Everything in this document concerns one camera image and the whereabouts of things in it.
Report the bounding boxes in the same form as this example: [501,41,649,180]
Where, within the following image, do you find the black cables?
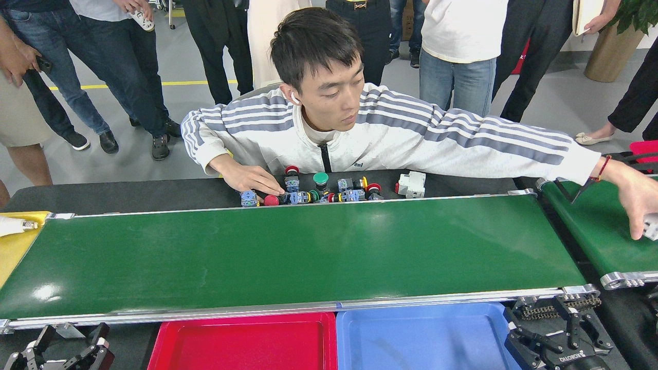
[554,152,658,205]

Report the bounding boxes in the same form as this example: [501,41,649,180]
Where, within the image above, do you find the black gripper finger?
[64,323,115,370]
[3,325,56,370]

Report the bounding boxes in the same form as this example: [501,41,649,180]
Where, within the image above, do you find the seated person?
[180,7,612,187]

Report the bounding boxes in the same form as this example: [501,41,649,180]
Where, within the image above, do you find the black drive chain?
[519,295,602,320]

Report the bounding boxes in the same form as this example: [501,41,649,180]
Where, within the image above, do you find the long green conveyor belt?
[0,189,602,335]

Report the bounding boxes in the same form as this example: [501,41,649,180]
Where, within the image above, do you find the yellow plastic tray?
[0,211,50,288]

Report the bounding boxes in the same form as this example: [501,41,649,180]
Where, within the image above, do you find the white light bulb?
[0,216,39,238]

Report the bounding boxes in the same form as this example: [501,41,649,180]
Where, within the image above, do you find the white patterned cup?
[129,9,155,33]

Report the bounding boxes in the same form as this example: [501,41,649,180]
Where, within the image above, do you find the green feeder conveyor belt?
[535,175,658,291]

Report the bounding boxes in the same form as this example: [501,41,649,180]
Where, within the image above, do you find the cream notebook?
[572,0,605,36]

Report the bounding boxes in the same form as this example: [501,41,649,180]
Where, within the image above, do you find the red bin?
[629,140,658,174]

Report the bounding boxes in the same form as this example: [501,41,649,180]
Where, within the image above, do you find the green plant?
[601,0,658,35]

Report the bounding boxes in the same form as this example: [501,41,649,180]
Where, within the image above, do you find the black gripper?
[505,306,613,370]

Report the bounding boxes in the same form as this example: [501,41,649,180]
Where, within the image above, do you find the grey chair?
[234,81,284,101]

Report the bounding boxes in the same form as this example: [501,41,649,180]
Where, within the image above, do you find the red plastic tray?
[148,312,338,370]

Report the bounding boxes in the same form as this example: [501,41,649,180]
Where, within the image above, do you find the seated person's right hand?
[222,163,285,197]

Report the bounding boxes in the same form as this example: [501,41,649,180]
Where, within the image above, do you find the red floor sign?
[510,39,531,76]

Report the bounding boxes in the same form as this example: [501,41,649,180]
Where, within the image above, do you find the standing person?
[180,0,255,106]
[491,0,623,123]
[419,0,509,118]
[575,39,658,146]
[0,15,54,206]
[325,0,397,87]
[387,0,423,69]
[21,67,91,151]
[247,0,313,89]
[69,0,183,161]
[0,0,120,155]

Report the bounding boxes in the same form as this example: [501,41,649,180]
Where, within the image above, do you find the red string bracelet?
[590,154,612,183]

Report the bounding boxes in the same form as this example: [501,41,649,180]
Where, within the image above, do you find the cardboard box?
[401,0,415,42]

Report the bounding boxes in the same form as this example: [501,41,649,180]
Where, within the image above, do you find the seated person's left hand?
[602,158,658,241]

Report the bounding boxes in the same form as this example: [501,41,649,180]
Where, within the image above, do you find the tan plant pot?
[584,21,646,83]

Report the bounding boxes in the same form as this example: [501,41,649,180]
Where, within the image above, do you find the blue plastic tray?
[336,302,522,370]

